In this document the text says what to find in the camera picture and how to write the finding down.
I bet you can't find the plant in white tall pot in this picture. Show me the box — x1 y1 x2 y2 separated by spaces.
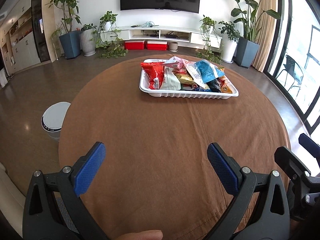
219 21 240 63

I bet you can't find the plant in white ribbed pot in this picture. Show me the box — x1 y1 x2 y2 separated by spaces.
80 23 97 57

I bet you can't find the trailing pothos plant left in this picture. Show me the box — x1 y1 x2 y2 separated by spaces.
93 10 128 59

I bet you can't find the right red storage box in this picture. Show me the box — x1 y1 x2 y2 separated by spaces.
146 40 168 50

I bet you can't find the white cabinet wall unit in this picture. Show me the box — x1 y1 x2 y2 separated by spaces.
1 0 40 76

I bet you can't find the black balcony chair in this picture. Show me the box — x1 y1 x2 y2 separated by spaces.
276 54 304 97

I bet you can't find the clear orange cake pack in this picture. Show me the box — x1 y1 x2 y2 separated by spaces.
184 61 209 90

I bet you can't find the brown round tablecloth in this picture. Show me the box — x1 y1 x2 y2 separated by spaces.
59 58 290 239

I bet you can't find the left red storage box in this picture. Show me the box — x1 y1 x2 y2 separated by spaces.
124 40 145 50

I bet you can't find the black sliding door frame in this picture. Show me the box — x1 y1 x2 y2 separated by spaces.
264 0 319 135

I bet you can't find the trailing pothos plant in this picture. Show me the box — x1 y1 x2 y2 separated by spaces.
93 10 128 59
197 15 222 64

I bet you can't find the small brown pot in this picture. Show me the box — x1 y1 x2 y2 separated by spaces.
168 41 178 52

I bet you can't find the black snack pack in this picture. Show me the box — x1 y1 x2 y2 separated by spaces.
207 79 221 93

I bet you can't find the left human hand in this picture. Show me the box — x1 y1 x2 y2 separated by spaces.
116 230 163 240

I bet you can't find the red storage box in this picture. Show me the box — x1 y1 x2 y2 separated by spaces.
146 40 168 50
124 40 145 50

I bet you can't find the blue biscuit pack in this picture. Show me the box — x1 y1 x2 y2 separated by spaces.
192 87 211 92

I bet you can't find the trailing pothos plant right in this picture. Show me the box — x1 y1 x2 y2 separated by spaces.
197 15 222 64

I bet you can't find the tall plant blue pot left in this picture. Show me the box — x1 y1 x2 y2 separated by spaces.
48 0 81 59

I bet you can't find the white plastic tray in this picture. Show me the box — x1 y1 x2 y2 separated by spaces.
139 59 239 99

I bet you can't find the orange snack bar pack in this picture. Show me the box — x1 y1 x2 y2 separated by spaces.
218 76 233 94

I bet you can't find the gold wafer pack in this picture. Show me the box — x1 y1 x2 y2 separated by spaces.
175 73 196 85

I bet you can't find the light blue snack bag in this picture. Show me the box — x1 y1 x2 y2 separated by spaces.
195 59 225 83

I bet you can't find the pink cartoon snack bag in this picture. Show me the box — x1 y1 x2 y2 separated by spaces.
162 56 194 70

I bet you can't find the red snack bag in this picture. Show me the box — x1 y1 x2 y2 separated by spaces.
140 62 164 90

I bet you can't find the white snack bag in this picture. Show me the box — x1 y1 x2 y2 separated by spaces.
160 67 181 90

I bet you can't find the beige curtain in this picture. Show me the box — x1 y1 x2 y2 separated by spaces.
252 0 278 72

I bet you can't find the large leaf plant grey pot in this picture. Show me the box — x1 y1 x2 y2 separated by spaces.
231 0 281 68

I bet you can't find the white tv console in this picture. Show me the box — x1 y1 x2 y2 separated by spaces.
100 25 222 51

